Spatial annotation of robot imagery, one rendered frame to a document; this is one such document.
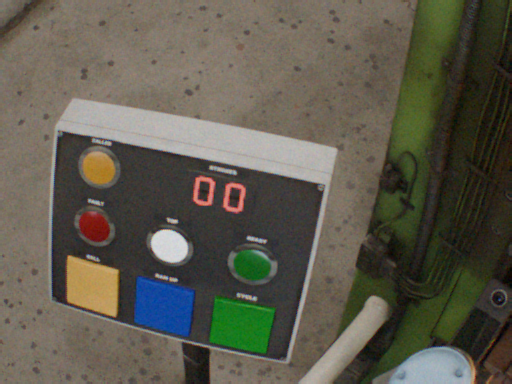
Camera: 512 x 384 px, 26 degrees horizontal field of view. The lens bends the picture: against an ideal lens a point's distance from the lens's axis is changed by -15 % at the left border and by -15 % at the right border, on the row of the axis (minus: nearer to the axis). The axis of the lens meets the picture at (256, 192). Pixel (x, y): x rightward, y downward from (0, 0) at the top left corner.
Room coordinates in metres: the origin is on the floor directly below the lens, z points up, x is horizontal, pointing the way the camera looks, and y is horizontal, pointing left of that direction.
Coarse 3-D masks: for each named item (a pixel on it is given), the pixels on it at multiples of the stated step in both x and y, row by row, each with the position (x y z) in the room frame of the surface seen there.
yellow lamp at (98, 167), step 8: (96, 152) 0.73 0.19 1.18; (88, 160) 0.72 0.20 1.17; (96, 160) 0.72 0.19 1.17; (104, 160) 0.72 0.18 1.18; (112, 160) 0.72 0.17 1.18; (88, 168) 0.72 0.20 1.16; (96, 168) 0.72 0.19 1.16; (104, 168) 0.72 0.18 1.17; (112, 168) 0.72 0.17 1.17; (88, 176) 0.71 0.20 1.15; (96, 176) 0.71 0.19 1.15; (104, 176) 0.71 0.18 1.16; (112, 176) 0.71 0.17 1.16
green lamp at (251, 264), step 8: (240, 256) 0.65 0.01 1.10; (248, 256) 0.65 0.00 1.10; (256, 256) 0.65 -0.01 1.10; (264, 256) 0.65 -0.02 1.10; (240, 264) 0.65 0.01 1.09; (248, 264) 0.65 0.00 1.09; (256, 264) 0.65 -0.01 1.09; (264, 264) 0.65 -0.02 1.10; (240, 272) 0.64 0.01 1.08; (248, 272) 0.64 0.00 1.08; (256, 272) 0.64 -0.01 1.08; (264, 272) 0.64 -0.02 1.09; (256, 280) 0.64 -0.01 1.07
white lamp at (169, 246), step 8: (160, 232) 0.67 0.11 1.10; (168, 232) 0.67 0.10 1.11; (152, 240) 0.67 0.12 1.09; (160, 240) 0.67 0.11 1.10; (168, 240) 0.67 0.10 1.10; (176, 240) 0.67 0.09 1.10; (184, 240) 0.67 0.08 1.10; (152, 248) 0.66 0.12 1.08; (160, 248) 0.66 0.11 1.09; (168, 248) 0.66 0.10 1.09; (176, 248) 0.66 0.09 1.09; (184, 248) 0.66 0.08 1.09; (160, 256) 0.65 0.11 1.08; (168, 256) 0.65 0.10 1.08; (176, 256) 0.65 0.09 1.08; (184, 256) 0.65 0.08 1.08
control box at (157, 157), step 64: (64, 128) 0.75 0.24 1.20; (128, 128) 0.76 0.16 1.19; (192, 128) 0.77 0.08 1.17; (64, 192) 0.70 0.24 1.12; (128, 192) 0.70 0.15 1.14; (192, 192) 0.70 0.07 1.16; (256, 192) 0.70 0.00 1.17; (320, 192) 0.70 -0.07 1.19; (64, 256) 0.65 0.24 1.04; (128, 256) 0.66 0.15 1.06; (192, 256) 0.66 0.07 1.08; (128, 320) 0.60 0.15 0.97
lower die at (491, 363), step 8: (504, 336) 0.60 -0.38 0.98; (496, 344) 0.59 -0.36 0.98; (504, 344) 0.59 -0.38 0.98; (496, 352) 0.57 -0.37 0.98; (504, 352) 0.57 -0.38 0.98; (488, 360) 0.56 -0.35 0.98; (496, 360) 0.56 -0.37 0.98; (504, 360) 0.56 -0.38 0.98; (488, 368) 0.55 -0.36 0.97; (496, 368) 0.55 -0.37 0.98; (504, 368) 0.55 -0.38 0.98; (496, 376) 0.54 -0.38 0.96; (504, 376) 0.53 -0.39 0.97
